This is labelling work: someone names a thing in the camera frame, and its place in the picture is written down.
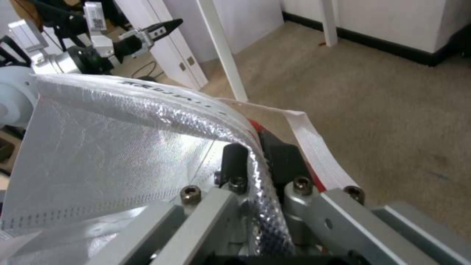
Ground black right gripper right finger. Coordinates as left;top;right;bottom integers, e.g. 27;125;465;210
258;133;471;265

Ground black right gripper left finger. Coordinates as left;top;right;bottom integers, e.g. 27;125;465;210
110;144;255;265

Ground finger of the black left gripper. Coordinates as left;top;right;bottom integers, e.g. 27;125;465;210
111;35;144;63
127;18;184;53

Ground silver insulated food delivery bag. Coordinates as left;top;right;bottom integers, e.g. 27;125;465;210
0;73;365;265

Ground white table leg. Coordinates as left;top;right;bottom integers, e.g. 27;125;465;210
196;0;248;102
319;0;339;47

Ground black baseboard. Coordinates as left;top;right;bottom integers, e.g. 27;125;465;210
281;10;471;67

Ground white cabinet with metal handles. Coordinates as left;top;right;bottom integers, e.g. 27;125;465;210
146;0;210;91

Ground black floor cable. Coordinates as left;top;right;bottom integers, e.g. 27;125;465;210
131;60;165;81

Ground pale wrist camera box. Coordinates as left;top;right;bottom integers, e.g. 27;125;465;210
83;2;114;54

